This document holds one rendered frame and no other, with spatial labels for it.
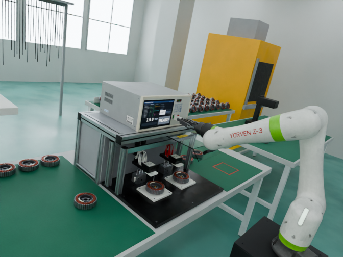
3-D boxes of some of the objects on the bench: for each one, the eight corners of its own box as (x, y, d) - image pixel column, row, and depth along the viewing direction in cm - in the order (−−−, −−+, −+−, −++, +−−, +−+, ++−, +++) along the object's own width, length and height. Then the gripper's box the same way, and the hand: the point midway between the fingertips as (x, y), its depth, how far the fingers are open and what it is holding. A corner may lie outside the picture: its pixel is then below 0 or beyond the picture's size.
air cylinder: (145, 181, 166) (146, 173, 164) (136, 184, 160) (137, 176, 159) (140, 177, 169) (141, 170, 167) (131, 180, 163) (132, 172, 162)
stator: (88, 195, 144) (88, 189, 143) (100, 205, 138) (101, 199, 137) (69, 202, 136) (70, 196, 134) (81, 213, 129) (82, 206, 128)
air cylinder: (170, 172, 184) (172, 164, 182) (163, 174, 178) (165, 167, 177) (165, 169, 187) (167, 162, 185) (158, 171, 181) (159, 164, 180)
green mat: (155, 233, 126) (155, 232, 126) (15, 313, 81) (15, 313, 81) (62, 155, 182) (62, 155, 182) (-52, 177, 137) (-52, 177, 137)
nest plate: (171, 194, 157) (172, 192, 157) (153, 202, 146) (154, 200, 146) (154, 182, 166) (154, 181, 166) (136, 189, 155) (137, 187, 155)
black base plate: (222, 191, 176) (223, 188, 176) (155, 229, 129) (156, 225, 128) (171, 162, 204) (172, 159, 204) (101, 184, 157) (101, 181, 156)
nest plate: (195, 183, 175) (196, 181, 175) (181, 189, 164) (181, 188, 164) (178, 173, 184) (179, 172, 184) (164, 179, 173) (164, 177, 173)
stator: (167, 191, 156) (169, 186, 155) (154, 197, 148) (155, 191, 147) (154, 183, 163) (155, 178, 162) (141, 188, 155) (142, 182, 154)
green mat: (263, 171, 222) (263, 170, 222) (226, 191, 177) (226, 191, 177) (179, 132, 278) (180, 132, 278) (136, 140, 233) (136, 140, 233)
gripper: (196, 137, 148) (166, 123, 163) (209, 134, 158) (179, 121, 172) (199, 125, 146) (168, 112, 160) (212, 122, 156) (181, 110, 170)
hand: (178, 119), depth 164 cm, fingers closed
